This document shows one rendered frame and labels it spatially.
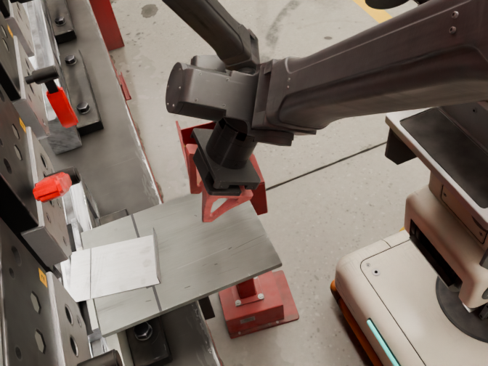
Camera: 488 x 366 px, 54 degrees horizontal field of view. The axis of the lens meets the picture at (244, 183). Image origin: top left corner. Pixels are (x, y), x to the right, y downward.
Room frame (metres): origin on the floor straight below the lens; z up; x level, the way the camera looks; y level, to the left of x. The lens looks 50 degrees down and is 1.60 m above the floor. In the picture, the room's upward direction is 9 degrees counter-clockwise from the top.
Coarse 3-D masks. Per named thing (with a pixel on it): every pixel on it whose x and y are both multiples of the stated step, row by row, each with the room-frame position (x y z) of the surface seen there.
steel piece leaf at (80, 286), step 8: (72, 256) 0.41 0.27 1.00; (80, 256) 0.41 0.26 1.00; (88, 256) 0.40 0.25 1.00; (72, 264) 0.39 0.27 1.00; (80, 264) 0.39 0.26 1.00; (88, 264) 0.39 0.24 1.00; (72, 272) 0.38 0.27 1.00; (80, 272) 0.38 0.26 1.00; (88, 272) 0.38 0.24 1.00; (72, 280) 0.37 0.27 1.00; (80, 280) 0.37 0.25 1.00; (88, 280) 0.36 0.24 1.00; (72, 288) 0.35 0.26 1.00; (80, 288) 0.35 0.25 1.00; (88, 288) 0.35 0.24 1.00; (72, 296) 0.34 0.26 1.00; (80, 296) 0.34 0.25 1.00; (88, 296) 0.34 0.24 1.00
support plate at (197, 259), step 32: (128, 224) 0.45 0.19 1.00; (160, 224) 0.44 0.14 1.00; (192, 224) 0.43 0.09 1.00; (224, 224) 0.43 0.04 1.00; (256, 224) 0.42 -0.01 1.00; (160, 256) 0.39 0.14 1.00; (192, 256) 0.38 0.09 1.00; (224, 256) 0.37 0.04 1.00; (256, 256) 0.36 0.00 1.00; (160, 288) 0.33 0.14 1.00; (192, 288) 0.33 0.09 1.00; (224, 288) 0.32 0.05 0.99; (128, 320) 0.29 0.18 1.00
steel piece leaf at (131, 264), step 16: (128, 240) 0.42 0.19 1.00; (144, 240) 0.42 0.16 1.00; (96, 256) 0.40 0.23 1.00; (112, 256) 0.40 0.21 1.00; (128, 256) 0.39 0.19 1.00; (144, 256) 0.39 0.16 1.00; (96, 272) 0.37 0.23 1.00; (112, 272) 0.37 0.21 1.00; (128, 272) 0.37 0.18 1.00; (144, 272) 0.36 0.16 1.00; (96, 288) 0.35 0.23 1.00; (112, 288) 0.34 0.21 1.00; (128, 288) 0.34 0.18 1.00
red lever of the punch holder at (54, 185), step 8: (72, 168) 0.33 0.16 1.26; (48, 176) 0.30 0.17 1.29; (56, 176) 0.28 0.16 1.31; (64, 176) 0.29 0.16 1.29; (72, 176) 0.32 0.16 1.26; (40, 184) 0.27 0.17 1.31; (48, 184) 0.27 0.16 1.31; (56, 184) 0.27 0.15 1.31; (64, 184) 0.28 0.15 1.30; (72, 184) 0.32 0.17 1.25; (40, 192) 0.26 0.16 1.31; (48, 192) 0.26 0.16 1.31; (56, 192) 0.26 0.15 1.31; (64, 192) 0.28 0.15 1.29; (48, 200) 0.26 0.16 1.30
